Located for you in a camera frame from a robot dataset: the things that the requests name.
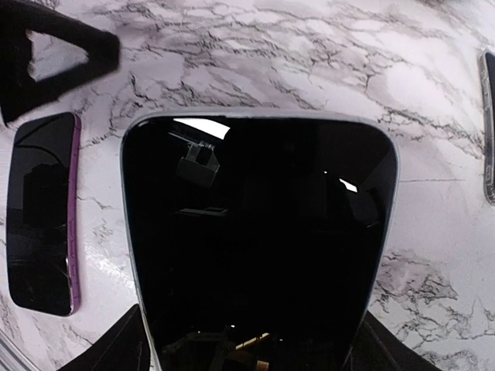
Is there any black phone right side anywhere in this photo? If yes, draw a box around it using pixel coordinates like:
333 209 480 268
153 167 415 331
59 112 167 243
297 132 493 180
6 112 81 317

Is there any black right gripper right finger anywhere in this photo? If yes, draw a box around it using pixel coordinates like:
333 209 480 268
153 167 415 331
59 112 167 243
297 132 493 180
350 311 440 371

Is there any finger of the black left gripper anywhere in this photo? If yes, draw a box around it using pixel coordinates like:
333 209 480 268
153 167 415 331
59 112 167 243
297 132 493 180
1 1 120 123

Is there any clear case white ring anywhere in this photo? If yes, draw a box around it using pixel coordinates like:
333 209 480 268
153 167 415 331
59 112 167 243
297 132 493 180
477 49 495 206

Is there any black phone silver edge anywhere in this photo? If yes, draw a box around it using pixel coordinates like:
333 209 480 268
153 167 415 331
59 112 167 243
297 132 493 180
121 115 398 370

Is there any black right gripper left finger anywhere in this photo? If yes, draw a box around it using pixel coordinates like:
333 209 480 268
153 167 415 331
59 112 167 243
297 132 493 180
63 305 151 371

